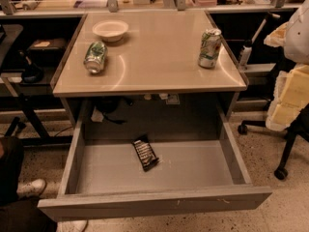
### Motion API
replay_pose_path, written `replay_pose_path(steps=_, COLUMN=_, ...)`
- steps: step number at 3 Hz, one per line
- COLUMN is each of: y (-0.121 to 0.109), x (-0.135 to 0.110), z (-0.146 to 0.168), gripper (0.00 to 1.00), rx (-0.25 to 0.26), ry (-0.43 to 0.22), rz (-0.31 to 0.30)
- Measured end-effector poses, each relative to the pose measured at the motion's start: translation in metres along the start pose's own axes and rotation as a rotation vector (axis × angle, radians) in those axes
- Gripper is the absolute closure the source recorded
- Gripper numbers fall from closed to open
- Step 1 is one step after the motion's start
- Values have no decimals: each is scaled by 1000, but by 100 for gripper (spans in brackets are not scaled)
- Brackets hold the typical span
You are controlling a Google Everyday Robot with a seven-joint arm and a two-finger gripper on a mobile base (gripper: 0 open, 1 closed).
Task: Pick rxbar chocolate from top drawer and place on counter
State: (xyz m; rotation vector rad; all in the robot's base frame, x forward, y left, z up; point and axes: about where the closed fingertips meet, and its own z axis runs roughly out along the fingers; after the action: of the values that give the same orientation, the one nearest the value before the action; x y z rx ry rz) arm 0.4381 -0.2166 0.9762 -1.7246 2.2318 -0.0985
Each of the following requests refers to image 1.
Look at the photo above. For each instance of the black box with label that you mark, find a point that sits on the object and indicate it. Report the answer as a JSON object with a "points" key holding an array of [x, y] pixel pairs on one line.
{"points": [[51, 48]]}

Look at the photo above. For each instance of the green soda can lying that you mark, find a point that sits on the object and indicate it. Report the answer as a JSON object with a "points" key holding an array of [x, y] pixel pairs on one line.
{"points": [[95, 57]]}

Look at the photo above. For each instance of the white paper bowl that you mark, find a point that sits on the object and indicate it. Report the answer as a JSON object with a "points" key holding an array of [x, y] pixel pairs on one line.
{"points": [[110, 30]]}

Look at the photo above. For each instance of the open grey drawer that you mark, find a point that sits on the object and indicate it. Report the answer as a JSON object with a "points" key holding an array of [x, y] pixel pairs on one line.
{"points": [[200, 167]]}

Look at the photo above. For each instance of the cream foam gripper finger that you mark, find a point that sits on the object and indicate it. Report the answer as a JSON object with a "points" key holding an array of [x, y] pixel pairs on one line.
{"points": [[291, 95]]}

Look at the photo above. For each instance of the person's dark trouser leg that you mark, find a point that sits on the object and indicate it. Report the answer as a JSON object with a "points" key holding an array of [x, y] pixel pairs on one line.
{"points": [[18, 215]]}

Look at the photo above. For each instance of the black rxbar chocolate wrapper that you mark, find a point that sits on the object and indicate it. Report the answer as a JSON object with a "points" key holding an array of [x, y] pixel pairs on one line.
{"points": [[145, 152]]}

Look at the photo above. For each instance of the grey counter cabinet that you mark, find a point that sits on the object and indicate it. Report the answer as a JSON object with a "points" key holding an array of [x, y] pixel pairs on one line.
{"points": [[158, 55]]}

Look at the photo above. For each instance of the black office chair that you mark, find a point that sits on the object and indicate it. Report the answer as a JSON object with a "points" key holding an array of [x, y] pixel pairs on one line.
{"points": [[300, 126]]}

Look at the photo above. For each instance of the white handheld vacuum stick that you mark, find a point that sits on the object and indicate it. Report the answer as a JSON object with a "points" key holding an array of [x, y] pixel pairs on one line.
{"points": [[246, 50]]}

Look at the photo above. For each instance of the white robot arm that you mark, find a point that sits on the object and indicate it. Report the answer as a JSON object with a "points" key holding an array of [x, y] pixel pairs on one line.
{"points": [[293, 36]]}

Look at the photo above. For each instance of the green soda can upright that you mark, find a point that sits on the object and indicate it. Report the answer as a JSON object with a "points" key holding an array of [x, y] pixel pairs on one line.
{"points": [[209, 49]]}

